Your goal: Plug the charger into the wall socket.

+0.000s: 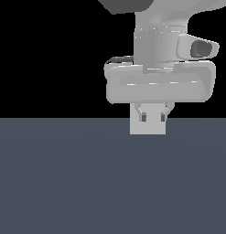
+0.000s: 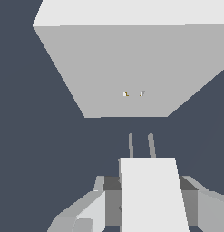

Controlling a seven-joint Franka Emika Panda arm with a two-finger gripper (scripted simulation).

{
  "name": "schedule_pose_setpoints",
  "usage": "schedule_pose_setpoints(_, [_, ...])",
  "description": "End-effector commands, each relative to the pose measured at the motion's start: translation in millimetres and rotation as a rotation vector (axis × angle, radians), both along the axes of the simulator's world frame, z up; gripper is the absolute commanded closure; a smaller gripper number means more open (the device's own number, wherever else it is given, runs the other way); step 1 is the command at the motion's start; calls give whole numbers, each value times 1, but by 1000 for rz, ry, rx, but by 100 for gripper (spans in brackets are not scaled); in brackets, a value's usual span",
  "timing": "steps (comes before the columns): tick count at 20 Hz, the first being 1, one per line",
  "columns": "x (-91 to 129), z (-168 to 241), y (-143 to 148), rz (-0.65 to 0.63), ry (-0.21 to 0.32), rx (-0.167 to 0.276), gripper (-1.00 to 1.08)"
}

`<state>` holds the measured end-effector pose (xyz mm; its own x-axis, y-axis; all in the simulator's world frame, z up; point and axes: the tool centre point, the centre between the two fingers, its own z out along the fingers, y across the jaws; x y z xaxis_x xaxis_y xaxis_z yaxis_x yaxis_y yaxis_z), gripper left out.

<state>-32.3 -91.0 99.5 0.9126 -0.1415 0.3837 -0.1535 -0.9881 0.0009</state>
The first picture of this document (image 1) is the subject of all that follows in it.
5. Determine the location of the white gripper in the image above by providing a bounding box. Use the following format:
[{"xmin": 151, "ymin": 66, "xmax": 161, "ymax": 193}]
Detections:
[{"xmin": 103, "ymin": 56, "xmax": 217, "ymax": 123}]

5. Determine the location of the white wall socket block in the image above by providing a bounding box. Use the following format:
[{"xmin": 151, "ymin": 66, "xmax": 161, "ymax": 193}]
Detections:
[{"xmin": 129, "ymin": 102, "xmax": 167, "ymax": 135}]

